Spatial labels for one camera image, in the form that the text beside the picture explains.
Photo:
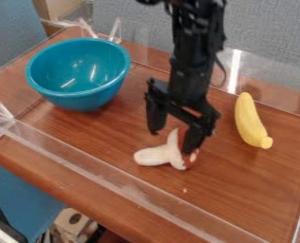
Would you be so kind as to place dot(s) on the wooden block with hole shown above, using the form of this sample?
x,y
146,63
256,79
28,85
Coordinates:
x,y
73,227

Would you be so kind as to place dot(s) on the brown white toy mushroom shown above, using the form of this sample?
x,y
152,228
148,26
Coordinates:
x,y
168,153

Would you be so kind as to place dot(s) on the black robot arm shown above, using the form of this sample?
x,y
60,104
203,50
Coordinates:
x,y
199,37

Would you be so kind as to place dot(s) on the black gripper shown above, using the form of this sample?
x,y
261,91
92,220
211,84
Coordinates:
x,y
181,98

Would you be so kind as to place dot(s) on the yellow toy banana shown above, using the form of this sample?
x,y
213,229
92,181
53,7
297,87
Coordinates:
x,y
249,124

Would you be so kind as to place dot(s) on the blue plastic bowl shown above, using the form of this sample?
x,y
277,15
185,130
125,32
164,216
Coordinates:
x,y
80,72

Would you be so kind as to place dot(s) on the blue cabinet panel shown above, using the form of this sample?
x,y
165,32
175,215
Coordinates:
x,y
29,208

